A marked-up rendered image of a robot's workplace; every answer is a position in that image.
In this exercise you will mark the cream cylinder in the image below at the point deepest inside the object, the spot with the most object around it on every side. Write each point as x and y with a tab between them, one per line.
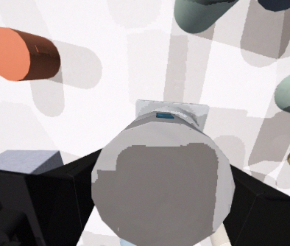
220	237

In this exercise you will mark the orange cylinder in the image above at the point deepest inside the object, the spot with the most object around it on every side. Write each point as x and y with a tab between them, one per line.
24	56

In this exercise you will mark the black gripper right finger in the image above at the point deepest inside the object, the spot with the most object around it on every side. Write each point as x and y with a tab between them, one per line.
259	214

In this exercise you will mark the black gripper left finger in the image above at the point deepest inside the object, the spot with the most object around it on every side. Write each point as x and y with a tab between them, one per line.
57	203

